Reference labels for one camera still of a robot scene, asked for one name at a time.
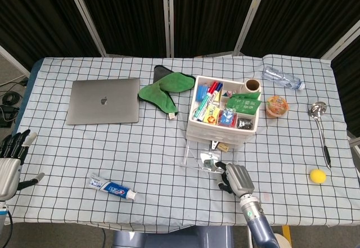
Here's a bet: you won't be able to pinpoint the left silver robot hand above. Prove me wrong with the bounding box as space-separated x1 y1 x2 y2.
0 129 46 201

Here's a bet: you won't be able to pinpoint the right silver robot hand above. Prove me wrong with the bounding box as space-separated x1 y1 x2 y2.
215 160 255 200

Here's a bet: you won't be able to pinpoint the clear drawer with handle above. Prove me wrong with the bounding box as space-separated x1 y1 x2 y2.
179 139 240 173

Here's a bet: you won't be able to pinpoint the white desk organizer with items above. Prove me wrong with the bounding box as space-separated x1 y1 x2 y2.
186 75 263 151

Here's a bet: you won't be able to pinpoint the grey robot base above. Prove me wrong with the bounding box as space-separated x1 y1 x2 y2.
112 225 235 248

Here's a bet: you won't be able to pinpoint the black binder clips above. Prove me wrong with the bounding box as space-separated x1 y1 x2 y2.
236 117 253 131

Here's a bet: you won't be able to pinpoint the blue snack packet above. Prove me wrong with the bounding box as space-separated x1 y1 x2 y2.
218 109 237 127

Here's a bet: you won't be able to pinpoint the yellow cartoon snack packet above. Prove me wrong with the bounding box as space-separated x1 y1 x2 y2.
202 105 221 124

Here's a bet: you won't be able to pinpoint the green sachet packets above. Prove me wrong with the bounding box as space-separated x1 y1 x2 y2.
225 92 263 116

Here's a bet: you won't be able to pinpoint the white round disc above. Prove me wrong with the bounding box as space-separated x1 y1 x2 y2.
274 232 292 248

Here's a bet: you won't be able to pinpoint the yellow foam ball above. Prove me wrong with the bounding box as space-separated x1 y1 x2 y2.
309 169 327 185

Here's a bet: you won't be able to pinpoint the green whiteboard marker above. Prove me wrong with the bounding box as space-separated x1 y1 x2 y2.
193 93 215 120

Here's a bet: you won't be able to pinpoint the orange jelly cup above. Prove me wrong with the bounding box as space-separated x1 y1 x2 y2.
265 94 290 119

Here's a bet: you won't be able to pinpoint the blue capped marker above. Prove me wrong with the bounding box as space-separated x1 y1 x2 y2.
213 82 224 103

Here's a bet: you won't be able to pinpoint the blue plastic packet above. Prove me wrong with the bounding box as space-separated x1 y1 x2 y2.
196 84 209 102

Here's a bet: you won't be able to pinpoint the red capped marker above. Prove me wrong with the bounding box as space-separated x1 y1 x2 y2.
208 81 220 96

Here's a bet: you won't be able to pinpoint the blue checkered tablecloth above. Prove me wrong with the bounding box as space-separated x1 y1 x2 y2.
5 53 360 233

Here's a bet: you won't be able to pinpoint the blue white toothpaste tube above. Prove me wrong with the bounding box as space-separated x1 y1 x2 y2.
89 173 138 202

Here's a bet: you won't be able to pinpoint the clear plastic water bottle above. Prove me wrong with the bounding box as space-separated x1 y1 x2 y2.
262 65 306 91

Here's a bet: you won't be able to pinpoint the green microfiber cloth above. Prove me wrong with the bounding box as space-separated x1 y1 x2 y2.
137 64 197 120

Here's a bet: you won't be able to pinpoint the grey closed laptop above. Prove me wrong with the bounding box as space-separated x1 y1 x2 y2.
65 78 141 126

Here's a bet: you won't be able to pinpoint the black folding screen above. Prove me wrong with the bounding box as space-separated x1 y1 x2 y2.
0 0 360 136

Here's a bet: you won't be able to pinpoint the black floor cables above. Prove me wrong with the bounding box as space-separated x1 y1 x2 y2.
0 81 29 128

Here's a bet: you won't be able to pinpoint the metal ladle black handle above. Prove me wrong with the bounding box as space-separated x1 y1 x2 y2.
309 101 333 170

